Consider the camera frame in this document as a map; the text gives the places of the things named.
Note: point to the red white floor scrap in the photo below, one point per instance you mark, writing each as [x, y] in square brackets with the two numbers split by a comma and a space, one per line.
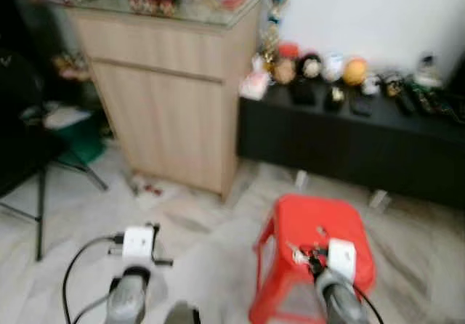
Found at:
[147, 188]

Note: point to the grey robot leg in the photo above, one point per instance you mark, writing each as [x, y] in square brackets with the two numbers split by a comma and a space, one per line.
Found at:
[182, 315]

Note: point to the white round figurine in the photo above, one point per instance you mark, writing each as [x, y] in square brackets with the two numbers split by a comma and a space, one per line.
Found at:
[333, 66]

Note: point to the red capped figurine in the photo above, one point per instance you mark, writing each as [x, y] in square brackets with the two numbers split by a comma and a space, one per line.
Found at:
[287, 62]

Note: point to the black chair with metal legs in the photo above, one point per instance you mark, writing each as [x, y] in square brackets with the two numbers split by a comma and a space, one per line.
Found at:
[22, 142]

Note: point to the orange round figurine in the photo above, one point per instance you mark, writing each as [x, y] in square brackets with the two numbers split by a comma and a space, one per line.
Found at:
[354, 71]

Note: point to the black round figurine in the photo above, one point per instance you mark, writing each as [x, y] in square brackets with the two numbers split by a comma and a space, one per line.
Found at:
[311, 66]

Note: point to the green bin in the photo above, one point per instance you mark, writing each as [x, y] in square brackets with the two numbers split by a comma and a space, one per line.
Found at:
[83, 141]

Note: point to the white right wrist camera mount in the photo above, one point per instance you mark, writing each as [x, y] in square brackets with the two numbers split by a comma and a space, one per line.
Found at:
[342, 258]

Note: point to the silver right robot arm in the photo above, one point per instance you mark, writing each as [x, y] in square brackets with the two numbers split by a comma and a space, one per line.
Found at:
[338, 302]

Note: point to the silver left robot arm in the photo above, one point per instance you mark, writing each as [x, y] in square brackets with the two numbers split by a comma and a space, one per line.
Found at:
[127, 298]

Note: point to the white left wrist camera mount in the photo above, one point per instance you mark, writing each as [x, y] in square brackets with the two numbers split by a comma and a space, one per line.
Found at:
[138, 242]

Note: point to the pink white small bag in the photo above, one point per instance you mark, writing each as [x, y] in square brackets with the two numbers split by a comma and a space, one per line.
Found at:
[256, 83]

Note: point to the black low sideboard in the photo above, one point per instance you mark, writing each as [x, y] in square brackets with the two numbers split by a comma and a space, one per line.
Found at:
[349, 142]

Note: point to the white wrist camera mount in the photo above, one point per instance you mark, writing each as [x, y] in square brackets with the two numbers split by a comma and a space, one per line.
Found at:
[342, 258]
[138, 242]

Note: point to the red plastic stool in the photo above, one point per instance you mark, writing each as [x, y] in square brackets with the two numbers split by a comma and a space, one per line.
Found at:
[309, 219]

